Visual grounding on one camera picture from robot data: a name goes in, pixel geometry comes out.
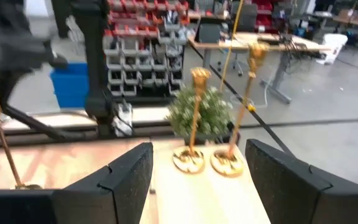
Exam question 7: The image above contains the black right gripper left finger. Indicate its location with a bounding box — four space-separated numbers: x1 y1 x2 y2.
53 142 154 224

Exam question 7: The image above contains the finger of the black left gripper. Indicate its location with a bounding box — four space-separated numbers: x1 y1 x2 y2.
0 71 21 106

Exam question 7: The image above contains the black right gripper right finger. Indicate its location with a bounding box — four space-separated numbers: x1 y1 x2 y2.
245 139 358 224

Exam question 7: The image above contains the tall brass candlestick holder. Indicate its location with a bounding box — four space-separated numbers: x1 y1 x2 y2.
210 40 270 179

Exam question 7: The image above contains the medium brass candlestick holder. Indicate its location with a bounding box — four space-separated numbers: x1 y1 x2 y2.
172 67 213 175

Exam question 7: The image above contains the thin black rod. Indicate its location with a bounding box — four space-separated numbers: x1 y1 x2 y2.
191 43 295 157

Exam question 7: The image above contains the blue storage bin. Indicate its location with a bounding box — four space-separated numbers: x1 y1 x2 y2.
49 62 90 109

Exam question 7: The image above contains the green artificial plant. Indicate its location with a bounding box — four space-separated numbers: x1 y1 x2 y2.
165 85 234 139

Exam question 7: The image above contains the parts bin rack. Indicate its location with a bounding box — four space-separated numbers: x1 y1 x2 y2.
103 0 190 99

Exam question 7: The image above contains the white waste bin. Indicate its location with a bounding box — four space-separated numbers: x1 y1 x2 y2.
316 32 349 66

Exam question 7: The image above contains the wooden office desk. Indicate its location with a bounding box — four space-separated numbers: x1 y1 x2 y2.
187 30 332 105

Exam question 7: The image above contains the white cable bundle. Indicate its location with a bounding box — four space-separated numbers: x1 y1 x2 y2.
112 101 134 138

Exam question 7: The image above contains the wooden shelf black metal frame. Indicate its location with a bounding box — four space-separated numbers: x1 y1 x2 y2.
137 136 273 224

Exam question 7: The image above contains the yellow hanging cable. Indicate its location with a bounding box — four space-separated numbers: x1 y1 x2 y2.
218 0 246 93

